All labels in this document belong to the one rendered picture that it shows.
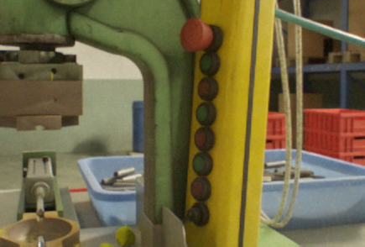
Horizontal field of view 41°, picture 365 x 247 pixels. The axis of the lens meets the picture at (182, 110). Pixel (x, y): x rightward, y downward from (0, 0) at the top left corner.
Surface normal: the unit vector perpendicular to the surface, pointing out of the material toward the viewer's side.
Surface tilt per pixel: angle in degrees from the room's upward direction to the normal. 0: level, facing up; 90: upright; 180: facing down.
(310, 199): 100
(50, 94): 90
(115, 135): 90
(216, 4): 85
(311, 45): 90
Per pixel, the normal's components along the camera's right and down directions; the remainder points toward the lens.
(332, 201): 0.29, 0.22
